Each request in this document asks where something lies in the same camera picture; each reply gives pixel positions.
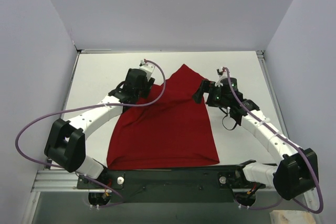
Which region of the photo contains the red cloth garment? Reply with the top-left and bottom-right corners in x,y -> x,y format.
107,65 -> 219,170

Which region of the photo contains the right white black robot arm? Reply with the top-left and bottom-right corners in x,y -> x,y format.
193,78 -> 318,200

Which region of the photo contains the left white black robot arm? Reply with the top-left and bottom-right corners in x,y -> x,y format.
44,63 -> 155,188

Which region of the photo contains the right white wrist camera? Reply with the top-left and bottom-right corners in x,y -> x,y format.
215,67 -> 228,87

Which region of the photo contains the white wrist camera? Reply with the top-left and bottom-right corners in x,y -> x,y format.
215,67 -> 228,87
139,59 -> 155,80

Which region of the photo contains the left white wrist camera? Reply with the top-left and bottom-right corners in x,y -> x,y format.
139,59 -> 155,80

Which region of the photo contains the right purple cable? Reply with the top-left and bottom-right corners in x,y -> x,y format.
223,67 -> 324,214

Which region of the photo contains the purple cable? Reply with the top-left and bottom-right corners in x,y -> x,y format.
15,60 -> 166,208
223,67 -> 324,214

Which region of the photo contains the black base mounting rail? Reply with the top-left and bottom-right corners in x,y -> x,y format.
77,165 -> 266,204

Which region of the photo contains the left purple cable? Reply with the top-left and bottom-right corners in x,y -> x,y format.
15,60 -> 166,208

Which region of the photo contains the aluminium frame rail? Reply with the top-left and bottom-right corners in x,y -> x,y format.
31,168 -> 82,193

